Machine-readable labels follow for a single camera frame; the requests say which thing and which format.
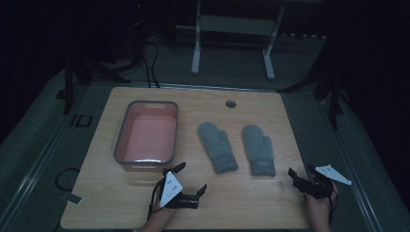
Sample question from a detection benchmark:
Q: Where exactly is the grey mitten with label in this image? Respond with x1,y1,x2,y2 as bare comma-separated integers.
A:
241,124,278,178

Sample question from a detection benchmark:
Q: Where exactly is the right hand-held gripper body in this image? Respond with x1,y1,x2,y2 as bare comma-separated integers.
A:
294,163,353,200

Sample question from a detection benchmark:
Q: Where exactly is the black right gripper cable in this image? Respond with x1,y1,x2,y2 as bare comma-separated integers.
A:
327,189,339,226

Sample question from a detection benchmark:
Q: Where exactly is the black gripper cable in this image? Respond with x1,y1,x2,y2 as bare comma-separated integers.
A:
327,189,339,226
147,178,165,220

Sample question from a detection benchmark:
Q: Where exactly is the looped black floor cable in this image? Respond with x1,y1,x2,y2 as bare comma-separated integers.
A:
54,167,81,191

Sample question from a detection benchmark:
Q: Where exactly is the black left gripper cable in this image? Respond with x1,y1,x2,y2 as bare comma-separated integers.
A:
147,178,165,220

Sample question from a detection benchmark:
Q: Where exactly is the grey tape piece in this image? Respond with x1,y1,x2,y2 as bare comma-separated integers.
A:
61,192,83,206

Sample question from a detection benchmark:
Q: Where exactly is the plain grey mitten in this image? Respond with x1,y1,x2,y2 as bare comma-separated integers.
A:
196,121,240,175

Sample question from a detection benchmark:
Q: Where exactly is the white metal stand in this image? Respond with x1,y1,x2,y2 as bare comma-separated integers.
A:
190,0,286,81

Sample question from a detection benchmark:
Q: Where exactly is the person's left hand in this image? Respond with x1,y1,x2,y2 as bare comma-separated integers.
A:
146,197,178,228

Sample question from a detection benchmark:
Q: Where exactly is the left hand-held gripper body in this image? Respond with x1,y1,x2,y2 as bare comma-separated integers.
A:
156,169,200,210

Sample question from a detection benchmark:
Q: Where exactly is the black tripod stand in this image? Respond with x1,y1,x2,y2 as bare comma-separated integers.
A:
278,64,346,130
56,54,130,115

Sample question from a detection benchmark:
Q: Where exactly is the person's right hand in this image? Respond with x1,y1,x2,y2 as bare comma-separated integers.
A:
304,183,338,232

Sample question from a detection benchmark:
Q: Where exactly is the pink basin with grey rim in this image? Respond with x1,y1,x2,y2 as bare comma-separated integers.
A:
113,100,180,172

